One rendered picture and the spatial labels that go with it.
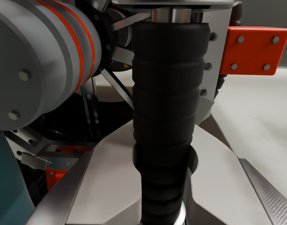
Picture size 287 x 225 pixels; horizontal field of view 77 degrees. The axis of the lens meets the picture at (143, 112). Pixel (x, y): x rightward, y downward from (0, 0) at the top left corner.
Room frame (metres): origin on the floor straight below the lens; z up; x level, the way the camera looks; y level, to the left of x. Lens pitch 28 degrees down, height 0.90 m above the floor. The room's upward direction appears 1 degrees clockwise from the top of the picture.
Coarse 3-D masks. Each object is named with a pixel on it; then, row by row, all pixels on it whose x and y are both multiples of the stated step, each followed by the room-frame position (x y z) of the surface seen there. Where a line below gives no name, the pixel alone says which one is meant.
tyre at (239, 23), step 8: (232, 8) 0.37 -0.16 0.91; (240, 8) 0.38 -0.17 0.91; (232, 16) 0.37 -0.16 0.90; (240, 16) 0.38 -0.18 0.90; (232, 24) 0.37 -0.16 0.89; (240, 24) 0.38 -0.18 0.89; (224, 80) 0.38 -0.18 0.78; (216, 88) 0.37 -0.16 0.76; (32, 128) 0.40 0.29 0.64; (48, 136) 0.40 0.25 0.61; (56, 136) 0.40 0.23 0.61
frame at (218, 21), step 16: (208, 16) 0.29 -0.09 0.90; (224, 16) 0.29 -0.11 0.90; (224, 32) 0.29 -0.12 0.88; (208, 48) 0.29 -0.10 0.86; (208, 64) 0.33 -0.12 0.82; (208, 80) 0.29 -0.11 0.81; (208, 96) 0.29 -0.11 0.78; (208, 112) 0.29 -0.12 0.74; (16, 144) 0.31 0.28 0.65; (32, 144) 0.34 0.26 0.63; (48, 144) 0.35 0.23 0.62; (64, 144) 0.35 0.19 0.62; (80, 144) 0.36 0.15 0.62; (96, 144) 0.36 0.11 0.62; (32, 160) 0.31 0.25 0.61; (48, 160) 0.31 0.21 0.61; (64, 160) 0.31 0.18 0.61
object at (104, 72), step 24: (96, 0) 0.41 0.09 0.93; (96, 24) 0.45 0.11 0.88; (120, 24) 0.41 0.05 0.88; (120, 48) 0.41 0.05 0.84; (96, 72) 0.41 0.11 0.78; (72, 96) 0.59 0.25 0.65; (96, 96) 0.42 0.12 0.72; (48, 120) 0.43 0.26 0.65; (72, 120) 0.46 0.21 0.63; (96, 120) 0.41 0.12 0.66; (120, 120) 0.47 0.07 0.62
